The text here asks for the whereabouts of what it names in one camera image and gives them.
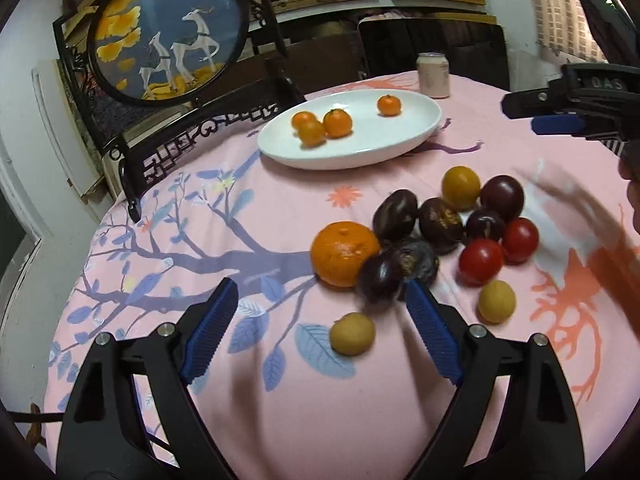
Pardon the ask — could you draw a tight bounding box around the round yellow-orange fruit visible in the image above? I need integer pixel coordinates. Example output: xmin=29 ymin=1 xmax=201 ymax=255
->
xmin=441 ymin=166 xmax=481 ymax=211

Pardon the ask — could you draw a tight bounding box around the pale pink drink can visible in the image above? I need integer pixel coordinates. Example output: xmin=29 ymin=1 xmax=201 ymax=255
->
xmin=416 ymin=52 xmax=451 ymax=100

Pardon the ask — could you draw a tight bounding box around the checkered curtain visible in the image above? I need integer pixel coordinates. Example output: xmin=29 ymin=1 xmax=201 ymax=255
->
xmin=530 ymin=0 xmax=608 ymax=63

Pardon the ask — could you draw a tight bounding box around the dark purple passion fruit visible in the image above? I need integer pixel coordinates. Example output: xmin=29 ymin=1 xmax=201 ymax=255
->
xmin=372 ymin=189 xmax=419 ymax=242
xmin=395 ymin=238 xmax=440 ymax=287
xmin=418 ymin=197 xmax=464 ymax=255
xmin=358 ymin=251 xmax=403 ymax=304

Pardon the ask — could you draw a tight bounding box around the white oval plate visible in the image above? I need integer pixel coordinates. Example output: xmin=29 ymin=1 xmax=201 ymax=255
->
xmin=257 ymin=90 xmax=443 ymax=171

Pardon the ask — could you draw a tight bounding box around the large orange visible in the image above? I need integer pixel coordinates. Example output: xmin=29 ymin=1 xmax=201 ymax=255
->
xmin=310 ymin=221 xmax=381 ymax=289

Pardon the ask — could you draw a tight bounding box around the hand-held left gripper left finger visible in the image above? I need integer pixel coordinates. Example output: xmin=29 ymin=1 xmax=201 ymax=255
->
xmin=56 ymin=277 xmax=240 ymax=480

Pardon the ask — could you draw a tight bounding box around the black cable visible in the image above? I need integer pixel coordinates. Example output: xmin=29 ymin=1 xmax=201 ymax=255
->
xmin=10 ymin=409 xmax=66 ymax=424

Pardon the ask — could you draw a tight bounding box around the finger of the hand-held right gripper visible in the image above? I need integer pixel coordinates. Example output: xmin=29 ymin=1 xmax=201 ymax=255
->
xmin=531 ymin=114 xmax=588 ymax=136
xmin=501 ymin=87 xmax=566 ymax=119

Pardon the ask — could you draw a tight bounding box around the pink floral tablecloth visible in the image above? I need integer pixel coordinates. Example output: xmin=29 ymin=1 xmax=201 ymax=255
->
xmin=44 ymin=71 xmax=640 ymax=480

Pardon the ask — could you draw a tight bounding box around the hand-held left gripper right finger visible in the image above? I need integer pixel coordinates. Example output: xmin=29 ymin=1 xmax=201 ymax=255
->
xmin=404 ymin=280 xmax=586 ymax=480

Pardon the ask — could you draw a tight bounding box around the small dark purple plum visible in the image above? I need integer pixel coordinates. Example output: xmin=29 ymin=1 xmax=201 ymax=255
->
xmin=465 ymin=209 xmax=506 ymax=242

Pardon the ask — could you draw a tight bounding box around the dark wooden chair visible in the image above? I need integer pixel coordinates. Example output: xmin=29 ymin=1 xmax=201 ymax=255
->
xmin=357 ymin=19 xmax=511 ymax=92

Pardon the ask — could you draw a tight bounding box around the round deer painting screen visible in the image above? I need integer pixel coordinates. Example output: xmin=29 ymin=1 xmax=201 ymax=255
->
xmin=52 ymin=0 xmax=306 ymax=223

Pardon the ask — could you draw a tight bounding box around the small yellow-brown fruit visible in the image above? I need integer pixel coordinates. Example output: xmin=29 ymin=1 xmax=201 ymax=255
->
xmin=329 ymin=312 xmax=376 ymax=356
xmin=478 ymin=280 xmax=516 ymax=324

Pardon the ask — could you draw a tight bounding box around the red tomato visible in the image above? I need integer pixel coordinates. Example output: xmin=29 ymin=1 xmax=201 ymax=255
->
xmin=459 ymin=239 xmax=504 ymax=286
xmin=501 ymin=218 xmax=540 ymax=264

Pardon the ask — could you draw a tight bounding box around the large dark red plum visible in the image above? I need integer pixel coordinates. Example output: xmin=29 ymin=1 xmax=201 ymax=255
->
xmin=480 ymin=175 xmax=525 ymax=222

